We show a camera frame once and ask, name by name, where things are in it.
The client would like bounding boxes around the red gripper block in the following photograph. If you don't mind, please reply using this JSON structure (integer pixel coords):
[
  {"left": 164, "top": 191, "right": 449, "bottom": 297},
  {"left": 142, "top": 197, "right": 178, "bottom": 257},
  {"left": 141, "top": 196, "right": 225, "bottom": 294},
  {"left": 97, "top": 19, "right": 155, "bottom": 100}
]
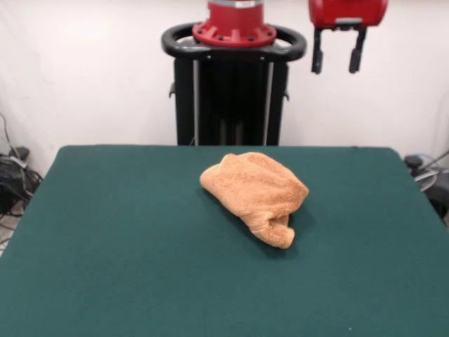
[{"left": 308, "top": 0, "right": 389, "bottom": 74}]

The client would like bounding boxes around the orange terry towel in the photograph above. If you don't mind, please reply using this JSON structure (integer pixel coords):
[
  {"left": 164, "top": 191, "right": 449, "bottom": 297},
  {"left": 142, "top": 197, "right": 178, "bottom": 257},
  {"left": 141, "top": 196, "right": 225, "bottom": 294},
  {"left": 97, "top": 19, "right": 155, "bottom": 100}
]
[{"left": 199, "top": 151, "right": 309, "bottom": 250}]

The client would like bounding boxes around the dark green table cloth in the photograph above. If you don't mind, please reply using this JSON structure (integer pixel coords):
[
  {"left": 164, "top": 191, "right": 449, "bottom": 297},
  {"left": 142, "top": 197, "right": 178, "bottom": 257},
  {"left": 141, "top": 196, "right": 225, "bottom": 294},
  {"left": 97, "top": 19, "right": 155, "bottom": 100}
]
[{"left": 0, "top": 145, "right": 449, "bottom": 337}]

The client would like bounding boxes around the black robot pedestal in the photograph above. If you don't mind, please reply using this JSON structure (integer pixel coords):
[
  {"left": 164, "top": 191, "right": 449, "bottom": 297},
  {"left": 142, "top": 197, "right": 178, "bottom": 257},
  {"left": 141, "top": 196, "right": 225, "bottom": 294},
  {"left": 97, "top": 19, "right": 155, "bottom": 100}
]
[{"left": 161, "top": 22, "right": 308, "bottom": 147}]

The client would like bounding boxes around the black cable tangle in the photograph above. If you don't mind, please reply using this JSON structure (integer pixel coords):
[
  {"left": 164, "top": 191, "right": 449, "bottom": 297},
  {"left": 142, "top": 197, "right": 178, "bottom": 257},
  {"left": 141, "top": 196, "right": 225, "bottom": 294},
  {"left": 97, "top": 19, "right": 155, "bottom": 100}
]
[{"left": 0, "top": 112, "right": 43, "bottom": 246}]

